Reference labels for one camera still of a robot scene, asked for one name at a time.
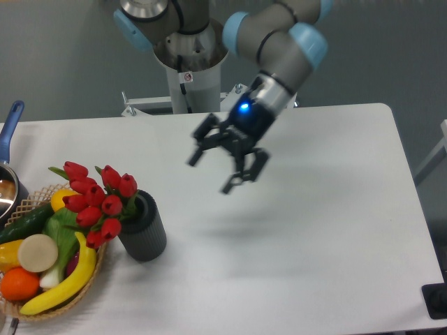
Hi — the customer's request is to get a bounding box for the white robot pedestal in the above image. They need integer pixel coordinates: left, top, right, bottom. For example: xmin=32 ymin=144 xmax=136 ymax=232
xmin=122 ymin=19 xmax=247 ymax=117

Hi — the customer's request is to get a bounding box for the blue handled saucepan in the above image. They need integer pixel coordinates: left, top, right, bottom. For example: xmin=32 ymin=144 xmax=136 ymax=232
xmin=1 ymin=100 xmax=29 ymax=230

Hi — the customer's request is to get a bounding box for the white metal frame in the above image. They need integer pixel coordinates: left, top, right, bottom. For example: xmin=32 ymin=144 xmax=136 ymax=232
xmin=413 ymin=119 xmax=446 ymax=187

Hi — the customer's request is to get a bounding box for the woven wicker basket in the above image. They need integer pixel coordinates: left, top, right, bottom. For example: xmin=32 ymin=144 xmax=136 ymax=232
xmin=1 ymin=183 xmax=108 ymax=322

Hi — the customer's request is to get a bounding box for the yellow banana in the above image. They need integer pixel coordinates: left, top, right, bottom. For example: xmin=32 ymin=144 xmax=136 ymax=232
xmin=20 ymin=232 xmax=96 ymax=315

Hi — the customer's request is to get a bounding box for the orange fruit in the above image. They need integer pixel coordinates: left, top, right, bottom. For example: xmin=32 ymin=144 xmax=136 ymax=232
xmin=1 ymin=267 xmax=40 ymax=302

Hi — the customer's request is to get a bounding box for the black device at table edge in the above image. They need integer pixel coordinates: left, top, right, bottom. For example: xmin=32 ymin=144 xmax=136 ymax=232
xmin=421 ymin=283 xmax=446 ymax=320

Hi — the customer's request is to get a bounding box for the beige round disc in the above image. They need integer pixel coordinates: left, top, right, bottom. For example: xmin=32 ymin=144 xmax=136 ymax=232
xmin=17 ymin=234 xmax=59 ymax=273

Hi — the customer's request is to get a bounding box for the green bok choy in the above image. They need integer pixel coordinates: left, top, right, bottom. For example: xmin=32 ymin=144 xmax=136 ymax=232
xmin=40 ymin=207 xmax=80 ymax=291

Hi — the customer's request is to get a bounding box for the yellow bell pepper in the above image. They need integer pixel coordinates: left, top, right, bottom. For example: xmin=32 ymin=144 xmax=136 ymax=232
xmin=0 ymin=239 xmax=23 ymax=273

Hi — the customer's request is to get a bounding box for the dark grey ribbed vase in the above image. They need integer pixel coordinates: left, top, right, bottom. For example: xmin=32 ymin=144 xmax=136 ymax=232
xmin=118 ymin=190 xmax=167 ymax=262

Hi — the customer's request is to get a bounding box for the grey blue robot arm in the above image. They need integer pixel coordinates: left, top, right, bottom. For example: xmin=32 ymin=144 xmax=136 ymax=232
xmin=113 ymin=1 xmax=332 ymax=193

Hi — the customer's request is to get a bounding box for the yellow squash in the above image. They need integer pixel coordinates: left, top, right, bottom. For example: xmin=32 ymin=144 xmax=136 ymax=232
xmin=50 ymin=188 xmax=78 ymax=212

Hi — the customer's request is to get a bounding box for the purple red vegetable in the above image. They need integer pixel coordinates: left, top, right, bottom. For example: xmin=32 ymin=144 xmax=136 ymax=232
xmin=65 ymin=251 xmax=80 ymax=277

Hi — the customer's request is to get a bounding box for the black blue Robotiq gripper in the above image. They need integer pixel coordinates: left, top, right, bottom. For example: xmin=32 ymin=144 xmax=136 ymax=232
xmin=188 ymin=89 xmax=276 ymax=195

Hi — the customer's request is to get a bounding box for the red tulip bouquet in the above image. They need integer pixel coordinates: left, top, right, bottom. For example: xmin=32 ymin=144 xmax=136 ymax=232
xmin=49 ymin=161 xmax=140 ymax=249

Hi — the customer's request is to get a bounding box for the green cucumber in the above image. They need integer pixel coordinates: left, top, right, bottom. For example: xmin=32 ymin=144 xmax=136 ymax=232
xmin=1 ymin=203 xmax=54 ymax=244

